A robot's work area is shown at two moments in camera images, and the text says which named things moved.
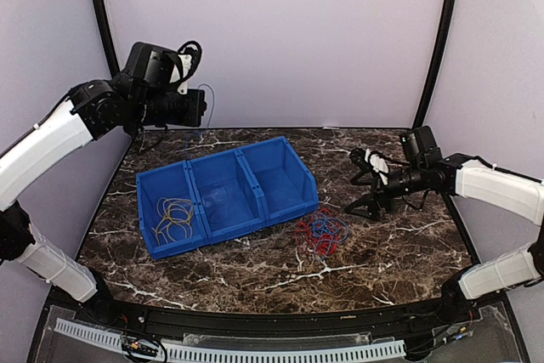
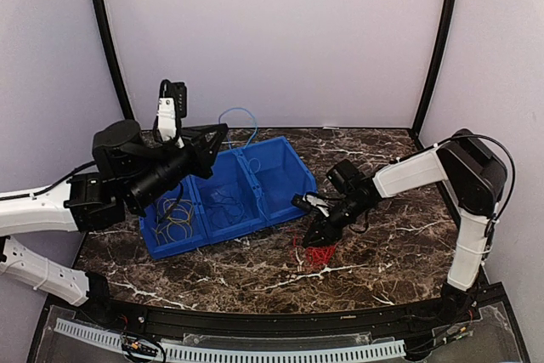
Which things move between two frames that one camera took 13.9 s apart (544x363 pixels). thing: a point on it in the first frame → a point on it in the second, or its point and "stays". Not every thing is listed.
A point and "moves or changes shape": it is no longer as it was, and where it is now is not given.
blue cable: (327, 233) moves or changes shape
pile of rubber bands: (320, 232) moves or changes shape
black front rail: (427, 314) stays
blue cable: (202, 84) → (226, 208)
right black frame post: (441, 39) stays
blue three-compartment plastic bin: (202, 201) stays
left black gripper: (193, 116) → (205, 151)
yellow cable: (174, 224) stays
